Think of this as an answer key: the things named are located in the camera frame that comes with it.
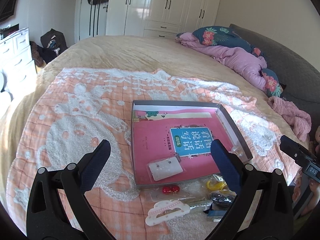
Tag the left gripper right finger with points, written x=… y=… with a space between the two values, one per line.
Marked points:
x=262 y=208

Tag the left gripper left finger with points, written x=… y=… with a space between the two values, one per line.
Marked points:
x=46 y=216

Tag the dark bead necklace bag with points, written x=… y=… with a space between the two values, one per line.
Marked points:
x=222 y=200

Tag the blue box of pins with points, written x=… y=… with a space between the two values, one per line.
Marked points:
x=214 y=213

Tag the yellow rings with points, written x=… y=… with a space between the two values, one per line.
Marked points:
x=215 y=184

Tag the pearl hair clip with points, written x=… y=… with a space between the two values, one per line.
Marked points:
x=237 y=150

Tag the red earrings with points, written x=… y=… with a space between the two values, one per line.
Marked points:
x=171 y=189

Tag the cream hair claw clip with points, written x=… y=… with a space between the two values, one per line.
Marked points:
x=166 y=210

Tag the person's right hand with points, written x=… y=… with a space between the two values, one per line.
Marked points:
x=310 y=204

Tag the pink knitted blanket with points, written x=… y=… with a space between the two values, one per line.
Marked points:
x=298 y=120

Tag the grey headboard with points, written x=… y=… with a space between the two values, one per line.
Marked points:
x=298 y=75

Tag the orange white plush blanket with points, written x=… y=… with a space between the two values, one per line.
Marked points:
x=82 y=106

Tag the pink children's book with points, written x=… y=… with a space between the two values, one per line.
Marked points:
x=185 y=134

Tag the grey cardboard box tray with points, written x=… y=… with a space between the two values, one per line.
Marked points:
x=222 y=114

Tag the pink quilt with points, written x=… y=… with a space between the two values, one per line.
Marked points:
x=242 y=62

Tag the white chair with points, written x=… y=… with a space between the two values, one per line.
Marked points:
x=5 y=94

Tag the white drawer chest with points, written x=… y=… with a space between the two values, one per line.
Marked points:
x=17 y=63

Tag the floral dark blue pillow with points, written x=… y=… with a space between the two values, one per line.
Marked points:
x=222 y=36

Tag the beige bed cover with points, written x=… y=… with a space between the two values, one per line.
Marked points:
x=133 y=54

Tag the black bag on floor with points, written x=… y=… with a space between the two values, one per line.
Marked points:
x=53 y=44

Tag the white wardrobe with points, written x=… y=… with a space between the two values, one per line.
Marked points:
x=159 y=18

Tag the white door with hangers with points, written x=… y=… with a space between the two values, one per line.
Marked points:
x=90 y=20

